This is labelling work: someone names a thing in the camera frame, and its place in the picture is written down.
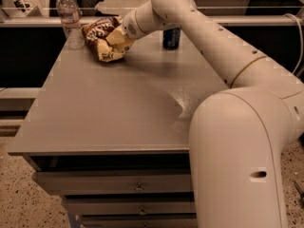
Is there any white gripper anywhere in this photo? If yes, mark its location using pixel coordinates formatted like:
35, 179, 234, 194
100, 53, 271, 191
105, 9, 143, 48

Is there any grey drawer cabinet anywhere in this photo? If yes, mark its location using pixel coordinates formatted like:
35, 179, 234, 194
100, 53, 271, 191
8, 27, 229, 228

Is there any top grey drawer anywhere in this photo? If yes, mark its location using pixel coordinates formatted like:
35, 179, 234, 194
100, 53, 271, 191
32, 169, 192, 196

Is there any grey drawer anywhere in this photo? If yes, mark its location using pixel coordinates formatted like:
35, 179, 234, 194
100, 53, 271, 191
81, 214, 198, 228
32, 169, 192, 196
63, 196, 196, 216

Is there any bottom grey drawer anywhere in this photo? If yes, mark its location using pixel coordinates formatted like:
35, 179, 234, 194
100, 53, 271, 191
81, 214, 198, 228

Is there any white cable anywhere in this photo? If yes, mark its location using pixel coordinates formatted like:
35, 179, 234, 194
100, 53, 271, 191
283, 12, 304, 78

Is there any middle grey drawer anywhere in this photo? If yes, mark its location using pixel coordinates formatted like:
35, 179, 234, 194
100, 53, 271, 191
63, 196, 196, 216

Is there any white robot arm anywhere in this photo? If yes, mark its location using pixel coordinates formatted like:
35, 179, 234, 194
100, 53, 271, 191
114, 0, 304, 228

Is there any clear plastic water bottle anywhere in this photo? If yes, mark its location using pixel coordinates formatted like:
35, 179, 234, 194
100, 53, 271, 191
56, 0, 85, 49

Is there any brown yellow chip bag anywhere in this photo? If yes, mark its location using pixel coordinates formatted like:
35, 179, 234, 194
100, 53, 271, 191
82, 16, 133, 63

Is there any blue soda can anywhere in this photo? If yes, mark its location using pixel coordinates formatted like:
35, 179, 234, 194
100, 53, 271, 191
162, 28, 181, 50

